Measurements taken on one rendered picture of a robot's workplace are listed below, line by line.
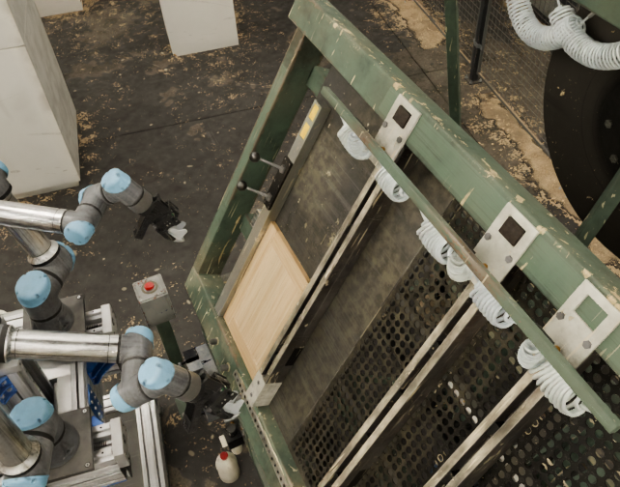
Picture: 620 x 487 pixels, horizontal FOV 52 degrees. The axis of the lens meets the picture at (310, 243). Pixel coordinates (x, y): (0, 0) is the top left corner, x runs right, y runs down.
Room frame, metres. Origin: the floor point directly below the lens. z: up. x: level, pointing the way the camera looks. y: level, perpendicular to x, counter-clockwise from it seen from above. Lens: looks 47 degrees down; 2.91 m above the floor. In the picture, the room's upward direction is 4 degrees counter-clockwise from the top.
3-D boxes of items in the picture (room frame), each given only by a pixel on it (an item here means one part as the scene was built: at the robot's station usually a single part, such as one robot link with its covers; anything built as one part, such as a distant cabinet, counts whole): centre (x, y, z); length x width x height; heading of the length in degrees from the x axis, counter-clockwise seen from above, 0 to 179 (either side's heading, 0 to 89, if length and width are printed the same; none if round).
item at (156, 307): (1.65, 0.66, 0.84); 0.12 x 0.12 x 0.18; 22
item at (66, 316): (1.42, 0.96, 1.09); 0.15 x 0.15 x 0.10
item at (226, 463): (1.26, 0.45, 0.10); 0.10 x 0.10 x 0.20
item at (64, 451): (0.94, 0.84, 1.09); 0.15 x 0.15 x 0.10
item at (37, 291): (1.43, 0.96, 1.20); 0.13 x 0.12 x 0.14; 168
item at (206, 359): (1.27, 0.43, 0.69); 0.50 x 0.14 x 0.24; 22
